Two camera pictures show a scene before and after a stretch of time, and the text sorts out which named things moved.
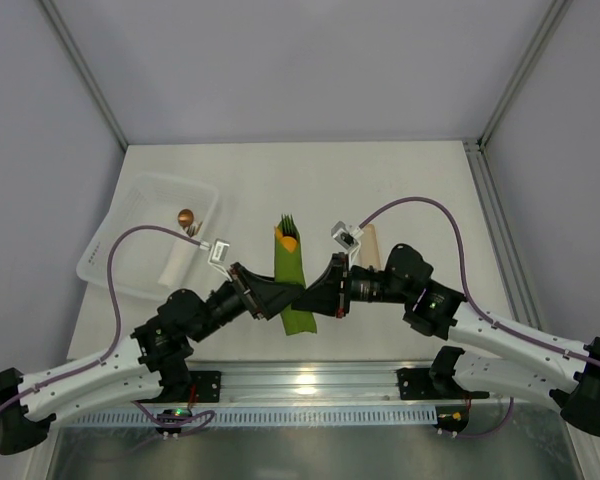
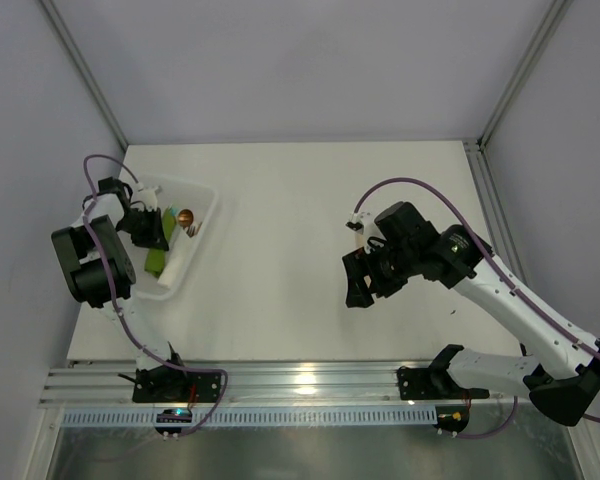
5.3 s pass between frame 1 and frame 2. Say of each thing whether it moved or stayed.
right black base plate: stayed
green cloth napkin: moved
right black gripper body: moved
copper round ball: stayed
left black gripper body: moved
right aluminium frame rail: stayed
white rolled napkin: stayed
